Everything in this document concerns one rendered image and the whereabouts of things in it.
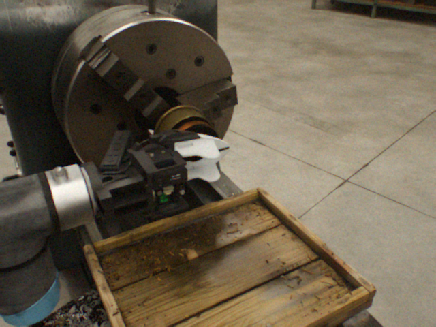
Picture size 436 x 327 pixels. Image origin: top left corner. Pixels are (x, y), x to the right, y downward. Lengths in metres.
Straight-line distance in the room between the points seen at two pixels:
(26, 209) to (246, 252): 0.37
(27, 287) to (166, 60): 0.39
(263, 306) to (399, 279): 1.44
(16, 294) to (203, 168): 0.28
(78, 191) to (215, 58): 0.36
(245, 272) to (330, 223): 1.56
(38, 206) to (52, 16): 0.40
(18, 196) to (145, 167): 0.14
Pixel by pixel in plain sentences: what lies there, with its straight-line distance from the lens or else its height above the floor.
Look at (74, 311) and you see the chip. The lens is 1.07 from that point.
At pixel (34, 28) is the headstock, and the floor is 1.21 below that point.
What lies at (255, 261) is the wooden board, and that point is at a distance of 0.70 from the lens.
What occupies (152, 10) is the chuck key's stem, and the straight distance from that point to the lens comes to 0.71.
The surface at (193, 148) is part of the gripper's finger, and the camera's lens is 0.56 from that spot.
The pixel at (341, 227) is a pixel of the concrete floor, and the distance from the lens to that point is 2.21.
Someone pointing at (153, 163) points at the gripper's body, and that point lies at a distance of 0.51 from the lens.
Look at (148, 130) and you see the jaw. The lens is 0.72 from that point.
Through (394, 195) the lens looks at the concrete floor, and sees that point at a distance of 2.55.
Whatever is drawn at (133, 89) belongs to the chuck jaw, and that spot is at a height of 1.15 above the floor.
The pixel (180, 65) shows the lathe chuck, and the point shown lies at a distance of 0.71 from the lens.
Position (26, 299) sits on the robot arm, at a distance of 0.57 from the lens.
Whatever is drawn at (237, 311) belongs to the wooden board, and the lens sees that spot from 0.63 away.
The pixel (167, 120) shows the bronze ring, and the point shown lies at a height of 1.11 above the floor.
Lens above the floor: 1.38
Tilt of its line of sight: 32 degrees down
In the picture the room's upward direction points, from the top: straight up
